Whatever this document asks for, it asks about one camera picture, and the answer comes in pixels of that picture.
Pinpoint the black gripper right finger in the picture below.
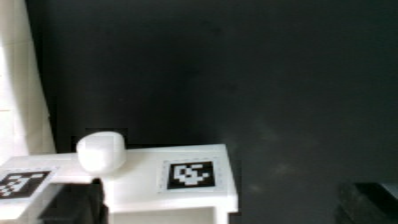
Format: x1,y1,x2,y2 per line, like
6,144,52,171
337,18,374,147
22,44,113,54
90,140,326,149
335,182,398,224

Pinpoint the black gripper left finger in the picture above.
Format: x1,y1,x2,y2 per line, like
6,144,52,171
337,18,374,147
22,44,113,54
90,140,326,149
40,178,109,224

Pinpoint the white plastic border wall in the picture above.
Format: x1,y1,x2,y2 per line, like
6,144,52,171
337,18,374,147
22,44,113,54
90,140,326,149
0,0,56,164

